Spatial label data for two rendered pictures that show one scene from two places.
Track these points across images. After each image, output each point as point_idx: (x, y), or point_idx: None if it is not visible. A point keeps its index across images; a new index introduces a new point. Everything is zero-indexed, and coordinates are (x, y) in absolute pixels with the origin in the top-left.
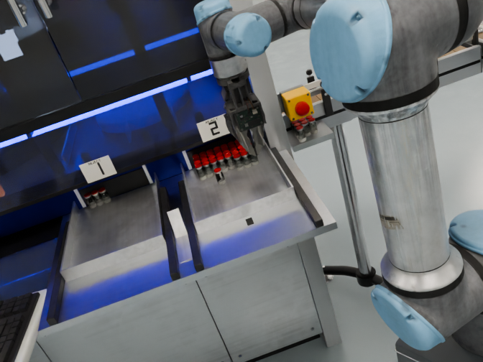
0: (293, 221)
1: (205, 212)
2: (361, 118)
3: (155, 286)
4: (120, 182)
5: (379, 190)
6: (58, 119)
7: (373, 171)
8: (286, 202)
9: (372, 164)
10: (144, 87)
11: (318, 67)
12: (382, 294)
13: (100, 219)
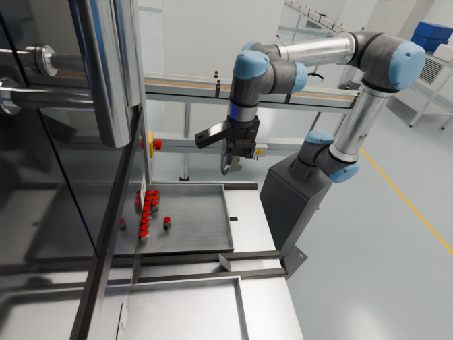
0: (245, 197)
1: (205, 245)
2: (387, 96)
3: (287, 291)
4: None
5: (371, 125)
6: (96, 323)
7: (374, 117)
8: None
9: (376, 115)
10: (127, 181)
11: (400, 77)
12: (352, 166)
13: None
